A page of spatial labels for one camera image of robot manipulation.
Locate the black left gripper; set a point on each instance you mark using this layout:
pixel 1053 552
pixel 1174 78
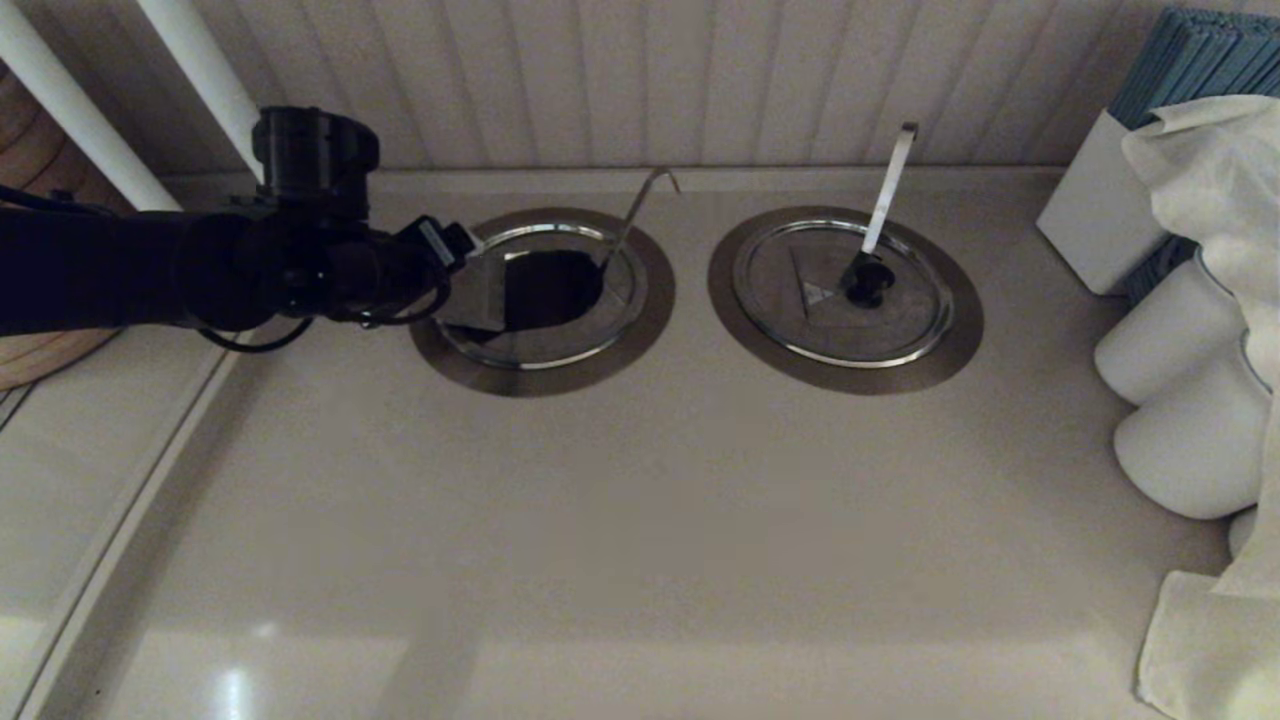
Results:
pixel 380 275

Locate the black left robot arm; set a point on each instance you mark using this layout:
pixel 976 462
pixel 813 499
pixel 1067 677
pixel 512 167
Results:
pixel 100 270

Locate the white metal support pole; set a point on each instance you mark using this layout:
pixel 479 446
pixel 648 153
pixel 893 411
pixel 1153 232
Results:
pixel 60 90
pixel 200 60

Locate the stacked wooden steamer baskets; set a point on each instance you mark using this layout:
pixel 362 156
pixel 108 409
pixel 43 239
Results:
pixel 40 160

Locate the white box holder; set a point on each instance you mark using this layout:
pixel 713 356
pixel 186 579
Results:
pixel 1100 210

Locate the white cylindrical container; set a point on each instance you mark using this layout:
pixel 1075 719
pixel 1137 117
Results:
pixel 1165 340
pixel 1241 532
pixel 1195 450

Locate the white woven cloth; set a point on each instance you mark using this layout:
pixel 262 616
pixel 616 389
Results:
pixel 1210 170

